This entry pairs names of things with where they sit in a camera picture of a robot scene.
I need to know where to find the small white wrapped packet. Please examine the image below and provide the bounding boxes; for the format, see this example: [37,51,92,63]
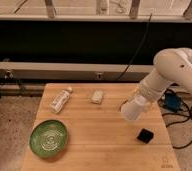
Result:
[91,90,104,104]

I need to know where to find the brown dried chili pepper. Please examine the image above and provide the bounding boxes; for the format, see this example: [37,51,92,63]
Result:
[119,100,128,112]

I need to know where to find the blue connector box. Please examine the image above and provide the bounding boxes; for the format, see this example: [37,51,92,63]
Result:
[164,94,181,112]

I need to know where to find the black hanging cable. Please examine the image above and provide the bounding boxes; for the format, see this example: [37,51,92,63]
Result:
[115,13,154,83]

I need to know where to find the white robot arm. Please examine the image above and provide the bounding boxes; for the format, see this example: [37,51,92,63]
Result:
[138,48,192,102]

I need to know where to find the green ribbed plate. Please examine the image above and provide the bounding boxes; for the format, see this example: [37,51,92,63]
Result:
[29,120,68,158]

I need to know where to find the white plastic bottle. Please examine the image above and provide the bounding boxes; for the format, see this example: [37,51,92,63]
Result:
[50,87,73,113]

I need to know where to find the black eraser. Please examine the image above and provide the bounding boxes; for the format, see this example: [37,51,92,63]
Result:
[137,129,154,144]

